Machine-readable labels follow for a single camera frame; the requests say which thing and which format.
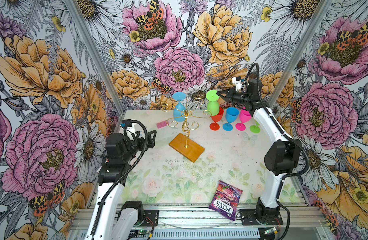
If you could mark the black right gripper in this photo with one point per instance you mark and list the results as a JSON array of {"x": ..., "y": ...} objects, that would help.
[{"x": 229, "y": 93}]

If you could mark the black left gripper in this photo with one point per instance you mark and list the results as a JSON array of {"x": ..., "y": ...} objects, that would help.
[{"x": 150, "y": 143}]

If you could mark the green wine glass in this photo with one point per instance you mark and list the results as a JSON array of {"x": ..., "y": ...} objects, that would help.
[
  {"x": 213, "y": 106},
  {"x": 255, "y": 128}
]

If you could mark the blue front wine glass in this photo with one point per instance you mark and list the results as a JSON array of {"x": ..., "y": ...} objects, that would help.
[{"x": 231, "y": 115}]

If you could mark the blue wine glass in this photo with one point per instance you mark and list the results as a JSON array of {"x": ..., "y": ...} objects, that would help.
[
  {"x": 231, "y": 115},
  {"x": 179, "y": 108}
]

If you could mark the pink wine glass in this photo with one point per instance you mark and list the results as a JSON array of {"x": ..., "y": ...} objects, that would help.
[{"x": 244, "y": 117}]

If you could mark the red wine glass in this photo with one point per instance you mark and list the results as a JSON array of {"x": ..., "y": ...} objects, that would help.
[{"x": 215, "y": 126}]

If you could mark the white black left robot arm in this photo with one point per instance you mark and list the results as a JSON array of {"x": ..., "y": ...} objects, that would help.
[{"x": 121, "y": 150}]

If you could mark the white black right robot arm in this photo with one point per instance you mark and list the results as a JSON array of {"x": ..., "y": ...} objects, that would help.
[{"x": 283, "y": 155}]

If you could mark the blue rear wine glass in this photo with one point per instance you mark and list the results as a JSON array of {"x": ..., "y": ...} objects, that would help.
[{"x": 179, "y": 108}]

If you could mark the purple Fox's candy bag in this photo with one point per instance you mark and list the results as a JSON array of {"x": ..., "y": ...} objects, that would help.
[{"x": 226, "y": 200}]

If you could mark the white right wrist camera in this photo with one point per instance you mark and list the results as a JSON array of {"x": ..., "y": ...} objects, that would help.
[{"x": 240, "y": 84}]

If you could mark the gold wire wooden glass rack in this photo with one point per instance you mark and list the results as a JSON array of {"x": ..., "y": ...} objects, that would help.
[{"x": 182, "y": 142}]

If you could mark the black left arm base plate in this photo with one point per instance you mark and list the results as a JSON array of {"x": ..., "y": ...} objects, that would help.
[{"x": 148, "y": 218}]

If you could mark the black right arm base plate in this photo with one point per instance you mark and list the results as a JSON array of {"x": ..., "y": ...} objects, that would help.
[{"x": 253, "y": 217}]

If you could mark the aluminium front frame rail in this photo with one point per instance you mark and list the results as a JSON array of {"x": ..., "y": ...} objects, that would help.
[{"x": 198, "y": 222}]

